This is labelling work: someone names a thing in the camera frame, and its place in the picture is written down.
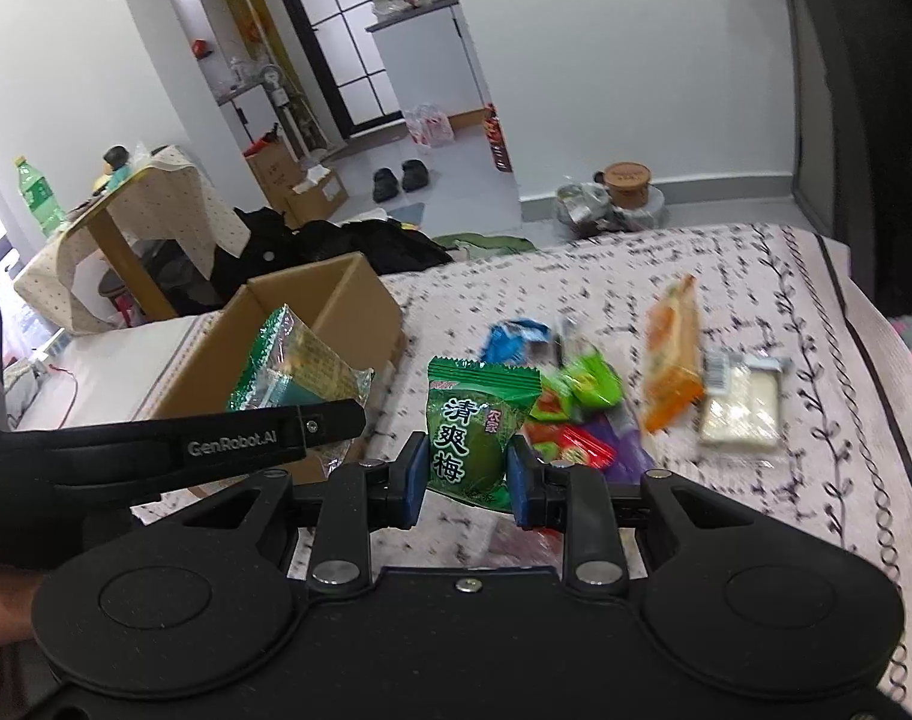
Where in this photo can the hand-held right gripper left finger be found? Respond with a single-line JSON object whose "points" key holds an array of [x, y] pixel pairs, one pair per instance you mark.
{"points": [[415, 481]]}

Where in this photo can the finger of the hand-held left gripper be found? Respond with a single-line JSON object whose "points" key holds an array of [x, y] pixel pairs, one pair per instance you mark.
{"points": [[332, 424]]}

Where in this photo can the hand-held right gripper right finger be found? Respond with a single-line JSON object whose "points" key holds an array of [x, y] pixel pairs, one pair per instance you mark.
{"points": [[519, 487]]}

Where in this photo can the green cracker packet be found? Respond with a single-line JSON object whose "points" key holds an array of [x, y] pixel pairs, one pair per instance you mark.
{"points": [[298, 360]]}

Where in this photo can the green plum candy packet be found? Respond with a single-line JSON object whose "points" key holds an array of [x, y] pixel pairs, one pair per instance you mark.
{"points": [[471, 420]]}

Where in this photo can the orange bread packet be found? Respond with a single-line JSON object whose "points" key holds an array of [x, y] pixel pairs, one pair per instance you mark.
{"points": [[673, 360]]}

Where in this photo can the person's left hand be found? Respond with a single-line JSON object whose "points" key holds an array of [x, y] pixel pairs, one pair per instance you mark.
{"points": [[2, 604]]}

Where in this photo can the red snack packet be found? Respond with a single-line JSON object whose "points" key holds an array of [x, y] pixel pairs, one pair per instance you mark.
{"points": [[576, 444]]}

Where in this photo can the purple snack packet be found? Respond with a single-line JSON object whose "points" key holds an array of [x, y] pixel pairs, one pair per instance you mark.
{"points": [[628, 454]]}

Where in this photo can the blue snack packet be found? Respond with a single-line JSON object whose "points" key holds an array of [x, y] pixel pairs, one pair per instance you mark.
{"points": [[512, 337]]}

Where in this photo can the pile of black clothes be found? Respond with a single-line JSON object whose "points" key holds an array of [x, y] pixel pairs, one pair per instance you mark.
{"points": [[351, 244]]}

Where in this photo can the grey floor mat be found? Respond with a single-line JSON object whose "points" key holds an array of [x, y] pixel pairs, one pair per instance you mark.
{"points": [[405, 213]]}

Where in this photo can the low brown cardboard box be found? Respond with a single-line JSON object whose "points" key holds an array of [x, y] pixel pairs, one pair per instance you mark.
{"points": [[317, 195]]}

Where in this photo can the green frog rug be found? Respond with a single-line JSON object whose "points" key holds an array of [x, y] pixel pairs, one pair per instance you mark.
{"points": [[486, 244]]}

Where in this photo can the clear white snack packet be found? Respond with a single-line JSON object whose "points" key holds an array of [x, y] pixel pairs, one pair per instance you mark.
{"points": [[741, 405]]}

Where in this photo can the tall brown cardboard box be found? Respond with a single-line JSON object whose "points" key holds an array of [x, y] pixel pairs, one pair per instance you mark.
{"points": [[268, 169]]}

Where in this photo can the wooden table with dotted cloth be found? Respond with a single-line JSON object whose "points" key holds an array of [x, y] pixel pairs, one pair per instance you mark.
{"points": [[167, 187]]}

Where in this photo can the green soda bottle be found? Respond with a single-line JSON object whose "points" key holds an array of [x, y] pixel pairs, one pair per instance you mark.
{"points": [[40, 195]]}

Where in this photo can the clear trash bag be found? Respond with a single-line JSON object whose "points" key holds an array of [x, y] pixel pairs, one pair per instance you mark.
{"points": [[583, 206]]}

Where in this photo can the small figurine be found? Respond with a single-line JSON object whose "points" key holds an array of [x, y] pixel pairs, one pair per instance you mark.
{"points": [[116, 165]]}

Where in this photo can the clear plastic bag red print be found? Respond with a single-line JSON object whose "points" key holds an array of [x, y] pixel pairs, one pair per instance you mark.
{"points": [[428, 126]]}

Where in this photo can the printed blanket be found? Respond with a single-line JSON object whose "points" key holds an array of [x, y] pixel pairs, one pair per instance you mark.
{"points": [[771, 300]]}

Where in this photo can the brown paper bucket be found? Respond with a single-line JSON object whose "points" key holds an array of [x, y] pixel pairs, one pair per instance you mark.
{"points": [[626, 184]]}

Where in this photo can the white standing fan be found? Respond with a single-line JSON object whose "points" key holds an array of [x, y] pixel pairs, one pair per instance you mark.
{"points": [[280, 97]]}

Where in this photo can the white kitchen cabinet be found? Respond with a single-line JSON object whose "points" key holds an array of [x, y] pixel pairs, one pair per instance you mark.
{"points": [[426, 60]]}

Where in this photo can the black framed glass door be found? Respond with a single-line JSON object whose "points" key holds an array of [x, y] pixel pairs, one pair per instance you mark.
{"points": [[336, 37]]}

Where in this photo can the dark chair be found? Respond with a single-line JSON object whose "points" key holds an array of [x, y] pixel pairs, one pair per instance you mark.
{"points": [[876, 127]]}

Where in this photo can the red wall ornament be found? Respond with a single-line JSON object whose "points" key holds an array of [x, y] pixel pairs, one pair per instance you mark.
{"points": [[202, 49]]}

